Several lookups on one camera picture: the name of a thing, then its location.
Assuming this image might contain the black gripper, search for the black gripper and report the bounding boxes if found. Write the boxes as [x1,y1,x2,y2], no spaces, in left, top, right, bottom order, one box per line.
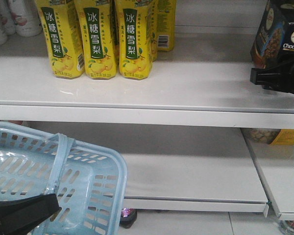
[250,24,294,94]

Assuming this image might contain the middle yellow pear drink bottle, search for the middle yellow pear drink bottle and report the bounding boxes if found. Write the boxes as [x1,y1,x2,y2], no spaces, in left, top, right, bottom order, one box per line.
[74,0,117,80]

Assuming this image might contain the white peach drink bottles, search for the white peach drink bottles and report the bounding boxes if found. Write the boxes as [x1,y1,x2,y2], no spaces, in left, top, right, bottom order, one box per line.
[0,0,42,46]

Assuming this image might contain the yellow pear drink bottle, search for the yellow pear drink bottle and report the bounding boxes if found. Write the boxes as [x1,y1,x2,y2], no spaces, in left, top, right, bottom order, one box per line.
[74,0,117,80]
[151,0,177,61]
[115,0,152,80]
[35,0,85,79]

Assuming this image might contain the clear water bottle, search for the clear water bottle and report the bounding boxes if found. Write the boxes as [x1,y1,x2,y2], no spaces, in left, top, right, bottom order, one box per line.
[279,220,294,235]

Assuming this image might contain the light blue plastic basket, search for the light blue plastic basket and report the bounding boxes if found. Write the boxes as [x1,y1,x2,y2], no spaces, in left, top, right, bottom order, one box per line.
[0,121,127,235]

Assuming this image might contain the white store shelving unit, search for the white store shelving unit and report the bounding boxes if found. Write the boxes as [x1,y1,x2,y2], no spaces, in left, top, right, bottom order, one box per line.
[0,0,294,235]

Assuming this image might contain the rear yellow pear drink bottle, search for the rear yellow pear drink bottle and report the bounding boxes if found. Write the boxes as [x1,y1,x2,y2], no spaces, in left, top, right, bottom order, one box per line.
[151,0,177,61]

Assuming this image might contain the left yellow pear drink bottle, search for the left yellow pear drink bottle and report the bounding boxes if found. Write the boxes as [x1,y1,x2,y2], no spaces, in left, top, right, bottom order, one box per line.
[35,0,85,79]

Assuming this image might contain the clear cookie tub yellow label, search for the clear cookie tub yellow label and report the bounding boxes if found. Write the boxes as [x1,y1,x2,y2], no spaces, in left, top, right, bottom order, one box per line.
[242,128,294,145]

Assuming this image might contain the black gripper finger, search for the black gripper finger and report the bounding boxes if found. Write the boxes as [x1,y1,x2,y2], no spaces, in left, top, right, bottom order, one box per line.
[0,193,59,235]

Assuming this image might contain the right yellow pear drink bottle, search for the right yellow pear drink bottle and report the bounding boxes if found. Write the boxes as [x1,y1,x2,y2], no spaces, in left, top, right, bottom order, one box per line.
[115,0,152,80]

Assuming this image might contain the dark blue cookie box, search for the dark blue cookie box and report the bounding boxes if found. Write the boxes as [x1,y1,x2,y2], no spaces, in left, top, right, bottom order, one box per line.
[250,0,294,69]

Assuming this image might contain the red label cola bottle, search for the red label cola bottle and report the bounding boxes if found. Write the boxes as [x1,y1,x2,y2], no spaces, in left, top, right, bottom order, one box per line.
[120,208,138,229]

